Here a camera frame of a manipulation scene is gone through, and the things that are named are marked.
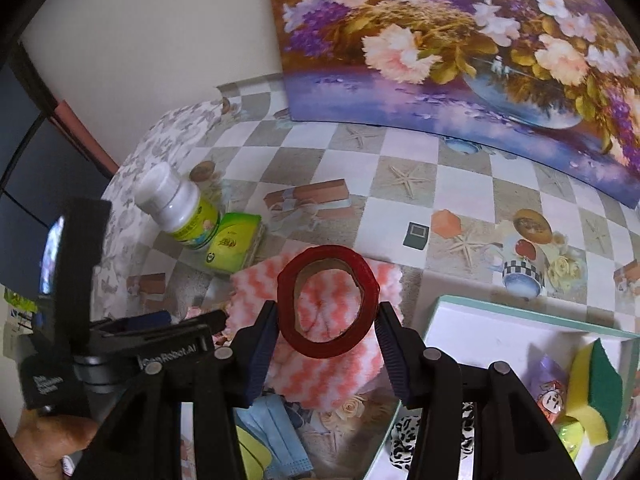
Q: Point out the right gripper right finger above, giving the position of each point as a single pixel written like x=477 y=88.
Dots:
x=512 y=438

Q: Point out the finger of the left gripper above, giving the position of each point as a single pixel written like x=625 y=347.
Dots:
x=158 y=325
x=186 y=343

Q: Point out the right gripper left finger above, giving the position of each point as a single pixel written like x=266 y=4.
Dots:
x=141 y=436

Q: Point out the purple cartoon snack packet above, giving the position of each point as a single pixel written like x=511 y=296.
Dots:
x=547 y=383

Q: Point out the green yellow sponge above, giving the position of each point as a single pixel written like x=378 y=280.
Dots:
x=595 y=393

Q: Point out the red tape roll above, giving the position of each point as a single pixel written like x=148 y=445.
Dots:
x=327 y=297

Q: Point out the green tissue pack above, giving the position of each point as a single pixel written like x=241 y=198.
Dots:
x=235 y=242

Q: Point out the light blue face mask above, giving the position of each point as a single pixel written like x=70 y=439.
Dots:
x=268 y=421

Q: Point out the black white leopard scrunchie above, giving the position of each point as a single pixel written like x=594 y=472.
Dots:
x=405 y=431

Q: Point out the person's left hand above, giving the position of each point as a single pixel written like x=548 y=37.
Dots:
x=44 y=440

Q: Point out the white tray teal rim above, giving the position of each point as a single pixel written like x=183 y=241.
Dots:
x=478 y=333

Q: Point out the white pill bottle green label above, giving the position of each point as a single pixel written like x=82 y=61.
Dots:
x=177 y=206

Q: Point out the patterned tablecloth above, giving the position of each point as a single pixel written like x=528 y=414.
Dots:
x=430 y=203

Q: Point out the floral canvas painting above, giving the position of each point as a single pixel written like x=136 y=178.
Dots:
x=554 y=81

